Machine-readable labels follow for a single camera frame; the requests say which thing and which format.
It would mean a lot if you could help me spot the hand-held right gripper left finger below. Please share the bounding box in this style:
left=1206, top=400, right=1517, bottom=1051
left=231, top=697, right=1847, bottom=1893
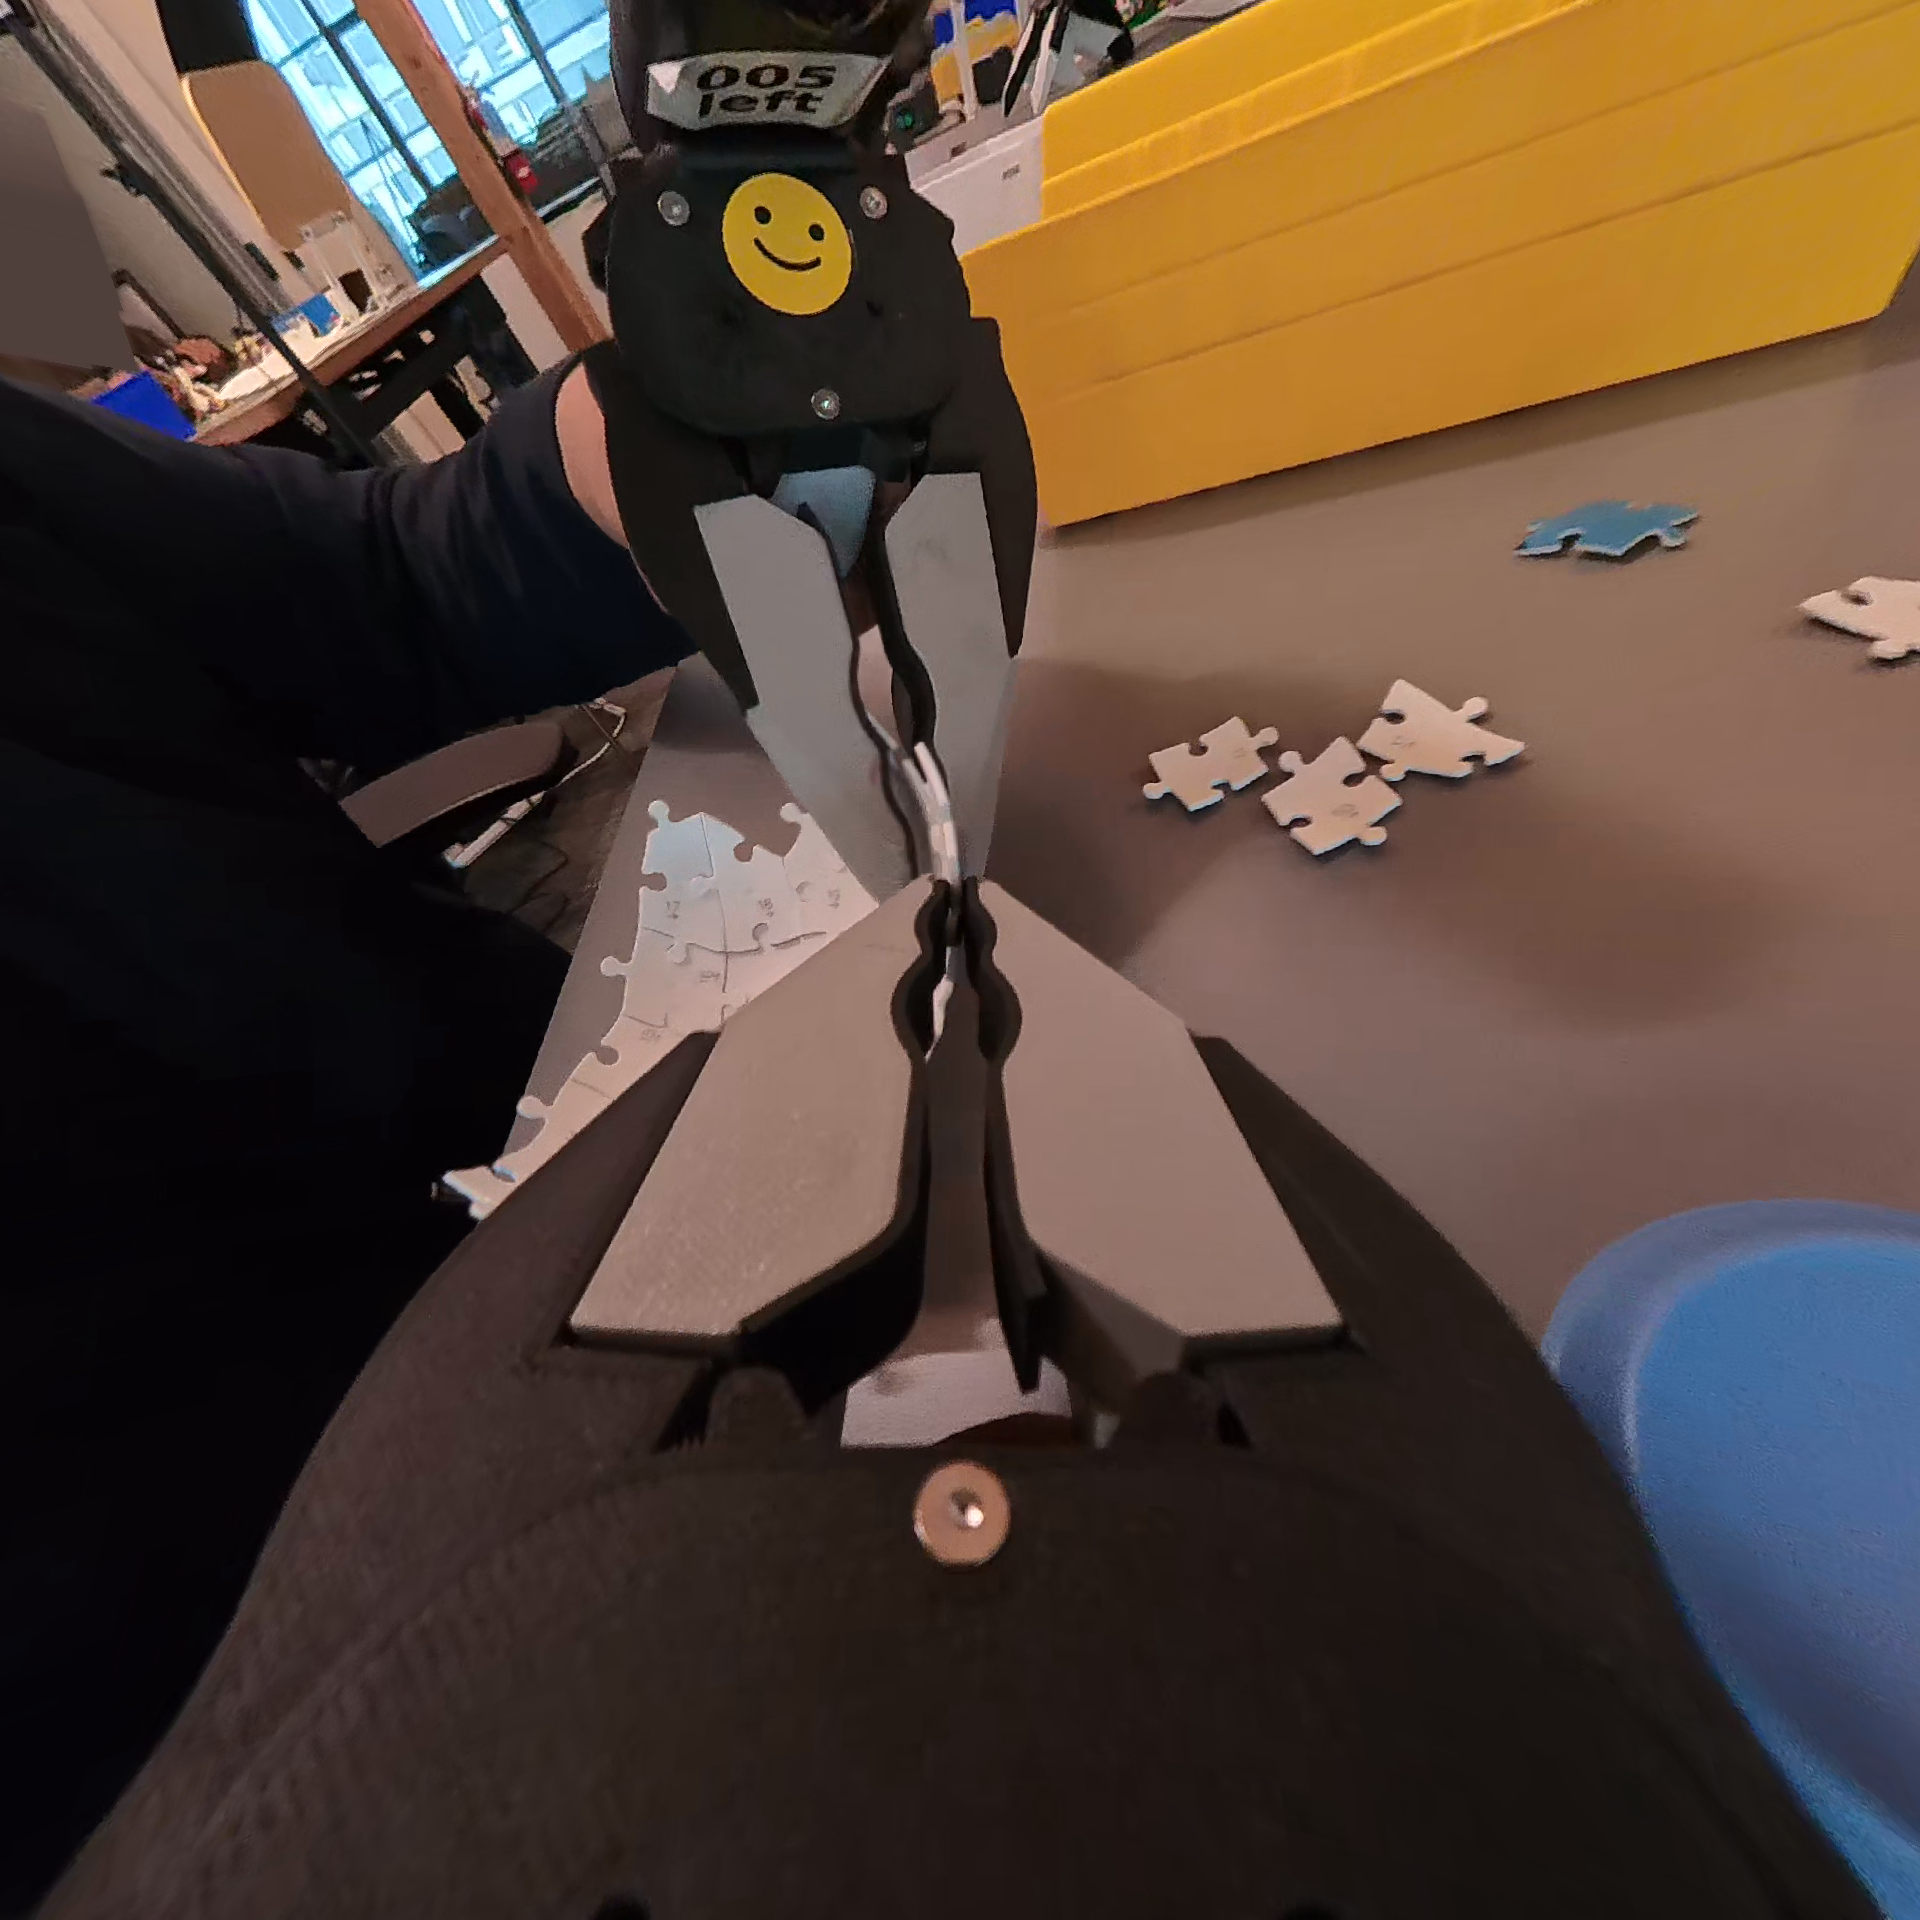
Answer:
left=567, top=877, right=962, bottom=1415

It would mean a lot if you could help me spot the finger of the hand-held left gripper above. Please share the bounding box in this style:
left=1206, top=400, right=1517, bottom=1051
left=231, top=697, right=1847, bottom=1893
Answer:
left=693, top=497, right=924, bottom=889
left=873, top=472, right=1025, bottom=884

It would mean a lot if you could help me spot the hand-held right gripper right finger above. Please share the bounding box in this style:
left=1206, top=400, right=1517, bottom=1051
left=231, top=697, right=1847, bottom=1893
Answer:
left=967, top=880, right=1347, bottom=1442

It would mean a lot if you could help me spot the white puzzle piece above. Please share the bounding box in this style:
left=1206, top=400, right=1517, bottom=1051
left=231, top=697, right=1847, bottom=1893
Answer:
left=1258, top=736, right=1406, bottom=857
left=894, top=731, right=965, bottom=903
left=1796, top=577, right=1920, bottom=664
left=1356, top=679, right=1526, bottom=784
left=1141, top=716, right=1281, bottom=817

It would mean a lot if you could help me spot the partly built puzzle ball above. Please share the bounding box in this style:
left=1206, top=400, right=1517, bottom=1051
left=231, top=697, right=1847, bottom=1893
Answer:
left=434, top=800, right=884, bottom=1221

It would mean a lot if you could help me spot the person's left forearm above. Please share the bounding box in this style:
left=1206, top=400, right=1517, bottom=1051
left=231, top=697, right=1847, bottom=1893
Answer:
left=0, top=359, right=706, bottom=769

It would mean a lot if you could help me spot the blue puzzle piece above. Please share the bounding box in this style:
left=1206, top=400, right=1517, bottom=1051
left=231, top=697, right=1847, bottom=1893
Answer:
left=1510, top=498, right=1703, bottom=565

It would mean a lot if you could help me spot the person's left hand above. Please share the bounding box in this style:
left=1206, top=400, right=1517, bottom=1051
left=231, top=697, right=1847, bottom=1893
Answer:
left=555, top=345, right=673, bottom=615

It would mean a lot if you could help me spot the white box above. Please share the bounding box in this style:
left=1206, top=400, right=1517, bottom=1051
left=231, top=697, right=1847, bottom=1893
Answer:
left=913, top=112, right=1046, bottom=261

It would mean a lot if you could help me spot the wooden workbench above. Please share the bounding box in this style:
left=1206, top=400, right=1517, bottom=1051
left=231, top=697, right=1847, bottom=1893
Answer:
left=193, top=232, right=519, bottom=452

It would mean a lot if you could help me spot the large window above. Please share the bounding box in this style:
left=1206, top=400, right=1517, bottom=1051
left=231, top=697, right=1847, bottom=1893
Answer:
left=239, top=0, right=618, bottom=203

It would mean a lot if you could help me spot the beige rounded panel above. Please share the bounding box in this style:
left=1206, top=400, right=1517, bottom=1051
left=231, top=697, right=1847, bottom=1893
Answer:
left=180, top=59, right=356, bottom=251

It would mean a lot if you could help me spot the yellow plastic bin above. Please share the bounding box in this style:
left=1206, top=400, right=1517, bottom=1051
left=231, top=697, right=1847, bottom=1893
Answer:
left=958, top=0, right=1920, bottom=531

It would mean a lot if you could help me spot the person's dark-clothed torso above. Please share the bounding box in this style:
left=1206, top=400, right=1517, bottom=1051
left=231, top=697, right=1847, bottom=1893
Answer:
left=0, top=720, right=578, bottom=1920

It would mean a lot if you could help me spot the blue storage bin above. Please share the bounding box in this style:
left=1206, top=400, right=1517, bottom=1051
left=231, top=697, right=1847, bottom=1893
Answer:
left=86, top=376, right=202, bottom=442

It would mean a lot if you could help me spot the blue bowl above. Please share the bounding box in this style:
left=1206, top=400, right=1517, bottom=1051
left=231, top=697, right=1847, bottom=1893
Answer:
left=1539, top=1199, right=1920, bottom=1920

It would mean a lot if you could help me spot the wooden post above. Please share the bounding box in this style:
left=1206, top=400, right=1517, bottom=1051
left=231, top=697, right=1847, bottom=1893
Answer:
left=353, top=0, right=609, bottom=359

